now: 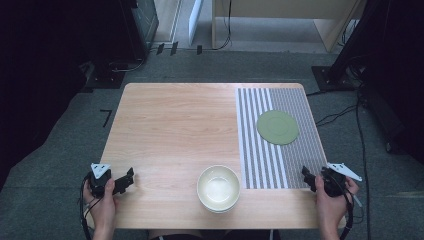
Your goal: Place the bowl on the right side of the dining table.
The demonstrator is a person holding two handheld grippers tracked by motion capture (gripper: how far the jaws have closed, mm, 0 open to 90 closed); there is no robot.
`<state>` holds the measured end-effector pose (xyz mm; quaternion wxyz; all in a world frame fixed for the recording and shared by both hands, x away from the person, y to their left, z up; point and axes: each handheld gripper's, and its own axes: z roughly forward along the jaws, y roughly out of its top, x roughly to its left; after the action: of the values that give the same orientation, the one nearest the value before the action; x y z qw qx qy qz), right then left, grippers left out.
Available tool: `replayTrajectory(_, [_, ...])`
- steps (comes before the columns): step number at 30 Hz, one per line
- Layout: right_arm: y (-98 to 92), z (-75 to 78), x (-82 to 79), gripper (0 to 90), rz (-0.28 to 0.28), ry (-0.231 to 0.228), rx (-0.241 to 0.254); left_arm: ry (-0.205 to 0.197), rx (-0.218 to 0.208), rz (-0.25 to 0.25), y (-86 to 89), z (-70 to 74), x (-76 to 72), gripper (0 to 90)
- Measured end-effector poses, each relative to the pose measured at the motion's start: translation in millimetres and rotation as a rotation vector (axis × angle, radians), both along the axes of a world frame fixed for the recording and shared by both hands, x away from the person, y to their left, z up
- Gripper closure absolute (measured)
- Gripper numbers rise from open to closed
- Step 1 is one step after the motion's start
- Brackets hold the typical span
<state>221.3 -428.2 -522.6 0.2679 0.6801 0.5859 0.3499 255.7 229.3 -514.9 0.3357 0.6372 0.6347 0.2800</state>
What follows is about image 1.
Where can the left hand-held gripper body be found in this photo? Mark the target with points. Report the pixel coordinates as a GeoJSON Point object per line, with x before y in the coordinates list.
{"type": "Point", "coordinates": [100, 181]}

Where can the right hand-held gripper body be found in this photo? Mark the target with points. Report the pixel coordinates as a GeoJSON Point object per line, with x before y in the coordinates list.
{"type": "Point", "coordinates": [333, 183]}

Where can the person's left hand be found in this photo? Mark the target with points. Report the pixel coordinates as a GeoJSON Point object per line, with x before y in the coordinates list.
{"type": "Point", "coordinates": [103, 208]}

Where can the person's right hand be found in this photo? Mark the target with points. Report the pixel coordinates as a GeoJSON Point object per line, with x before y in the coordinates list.
{"type": "Point", "coordinates": [330, 210]}

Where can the grey striped placemat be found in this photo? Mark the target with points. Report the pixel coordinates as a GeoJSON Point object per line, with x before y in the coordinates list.
{"type": "Point", "coordinates": [260, 160]}

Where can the round green coaster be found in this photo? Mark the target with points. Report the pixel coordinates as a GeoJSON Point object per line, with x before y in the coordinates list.
{"type": "Point", "coordinates": [277, 127]}

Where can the black metal stand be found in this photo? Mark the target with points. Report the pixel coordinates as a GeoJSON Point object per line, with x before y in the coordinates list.
{"type": "Point", "coordinates": [336, 76]}

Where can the black monitor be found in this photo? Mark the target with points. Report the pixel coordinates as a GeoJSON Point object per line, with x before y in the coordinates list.
{"type": "Point", "coordinates": [146, 23]}

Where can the light wooden desk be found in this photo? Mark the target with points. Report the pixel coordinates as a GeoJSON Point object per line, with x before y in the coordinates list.
{"type": "Point", "coordinates": [283, 8]}

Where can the white panel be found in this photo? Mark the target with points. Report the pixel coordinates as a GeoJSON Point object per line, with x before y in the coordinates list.
{"type": "Point", "coordinates": [195, 20]}

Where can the black stand base plate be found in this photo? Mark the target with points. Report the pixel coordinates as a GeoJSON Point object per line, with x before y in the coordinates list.
{"type": "Point", "coordinates": [106, 80]}

